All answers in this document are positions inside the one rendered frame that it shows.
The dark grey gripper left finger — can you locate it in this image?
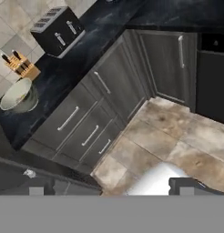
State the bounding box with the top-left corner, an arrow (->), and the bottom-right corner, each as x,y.
0,177 -> 55,196

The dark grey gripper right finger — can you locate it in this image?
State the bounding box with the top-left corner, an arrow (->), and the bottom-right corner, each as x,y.
168,177 -> 224,196

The pale green bowl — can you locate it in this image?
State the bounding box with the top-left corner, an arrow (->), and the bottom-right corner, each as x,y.
0,77 -> 40,114

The dark grey large drawer front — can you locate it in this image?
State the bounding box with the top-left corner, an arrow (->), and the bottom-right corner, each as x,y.
30,83 -> 101,153

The black dishwasher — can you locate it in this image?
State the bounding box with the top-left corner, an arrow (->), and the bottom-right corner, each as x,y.
195,31 -> 224,126

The wooden knife block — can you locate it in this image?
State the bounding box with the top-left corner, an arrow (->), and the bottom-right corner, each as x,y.
4,54 -> 42,82

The dark grey corner cupboard door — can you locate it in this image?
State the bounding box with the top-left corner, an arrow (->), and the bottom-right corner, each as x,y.
136,29 -> 198,107

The black four-slot toaster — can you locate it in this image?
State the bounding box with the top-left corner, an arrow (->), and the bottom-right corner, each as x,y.
29,5 -> 87,59

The long silver drawer handle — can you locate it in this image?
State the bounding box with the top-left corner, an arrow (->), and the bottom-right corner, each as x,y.
56,106 -> 80,132

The short silver drawer handle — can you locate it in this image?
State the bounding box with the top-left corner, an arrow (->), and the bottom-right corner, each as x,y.
97,138 -> 112,156

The silver cupboard door handle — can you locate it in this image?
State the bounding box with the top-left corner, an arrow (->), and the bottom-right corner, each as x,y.
93,70 -> 112,96

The black-handled knife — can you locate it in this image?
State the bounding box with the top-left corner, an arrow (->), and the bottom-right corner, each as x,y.
0,53 -> 12,65
11,49 -> 23,61

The silver corner door handle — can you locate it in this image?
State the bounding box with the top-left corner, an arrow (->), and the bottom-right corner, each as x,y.
177,35 -> 186,70

